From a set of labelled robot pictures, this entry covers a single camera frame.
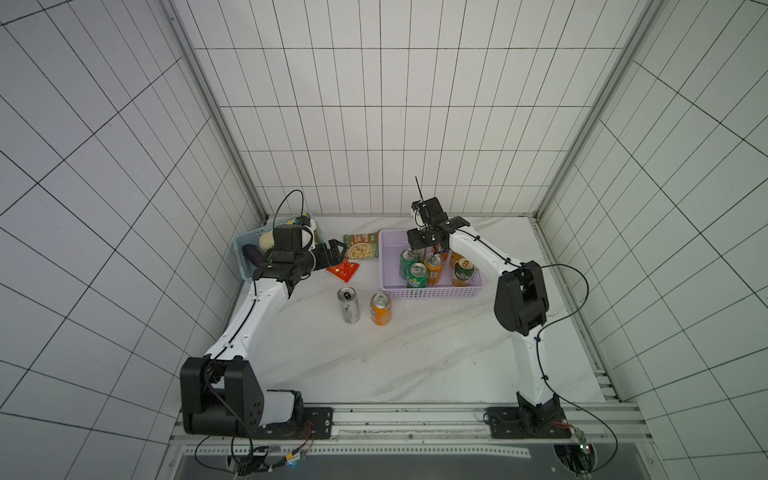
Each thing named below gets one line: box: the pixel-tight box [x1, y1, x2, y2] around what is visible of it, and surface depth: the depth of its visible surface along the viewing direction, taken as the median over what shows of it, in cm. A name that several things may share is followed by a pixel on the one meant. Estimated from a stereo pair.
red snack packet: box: [326, 258, 360, 283], surface depth 105 cm
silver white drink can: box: [337, 286, 361, 324], surface depth 83 cm
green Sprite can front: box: [407, 262, 428, 288], surface depth 92 cm
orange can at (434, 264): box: [424, 252, 444, 285], surface depth 94 cm
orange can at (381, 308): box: [370, 292, 392, 326], surface depth 86 cm
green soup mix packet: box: [343, 230, 381, 259], surface depth 112 cm
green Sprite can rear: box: [399, 248, 419, 280], surface depth 96 cm
